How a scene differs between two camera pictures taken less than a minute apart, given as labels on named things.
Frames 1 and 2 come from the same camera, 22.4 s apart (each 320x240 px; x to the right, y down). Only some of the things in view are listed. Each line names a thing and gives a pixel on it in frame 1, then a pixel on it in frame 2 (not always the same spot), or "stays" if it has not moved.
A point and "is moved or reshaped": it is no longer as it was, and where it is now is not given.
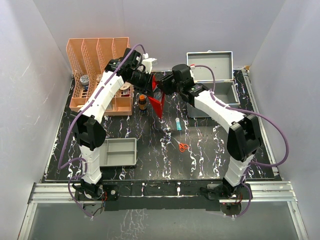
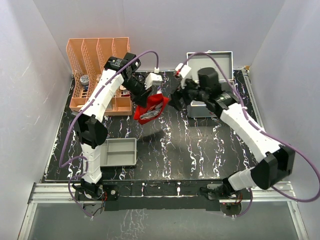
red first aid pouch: x=157 y=100 is moved or reshaped
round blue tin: x=84 y=81 stays
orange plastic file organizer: x=89 y=57 stays
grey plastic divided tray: x=116 y=152 stays
